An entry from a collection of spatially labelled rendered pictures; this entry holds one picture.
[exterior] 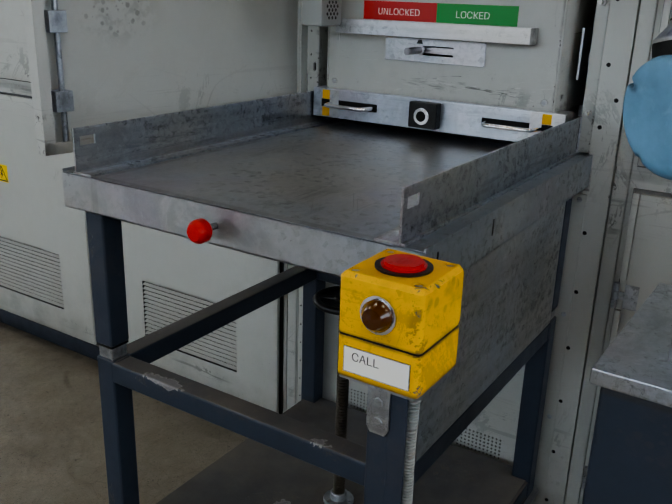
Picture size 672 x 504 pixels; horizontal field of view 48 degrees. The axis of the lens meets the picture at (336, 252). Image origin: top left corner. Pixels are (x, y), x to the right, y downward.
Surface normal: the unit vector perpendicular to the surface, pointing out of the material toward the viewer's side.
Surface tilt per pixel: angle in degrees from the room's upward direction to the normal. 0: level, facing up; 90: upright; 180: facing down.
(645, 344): 0
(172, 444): 0
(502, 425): 90
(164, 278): 90
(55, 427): 0
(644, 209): 90
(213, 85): 90
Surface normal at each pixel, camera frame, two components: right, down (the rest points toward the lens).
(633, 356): 0.03, -0.95
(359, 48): -0.55, 0.26
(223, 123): 0.84, 0.20
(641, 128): -0.93, 0.21
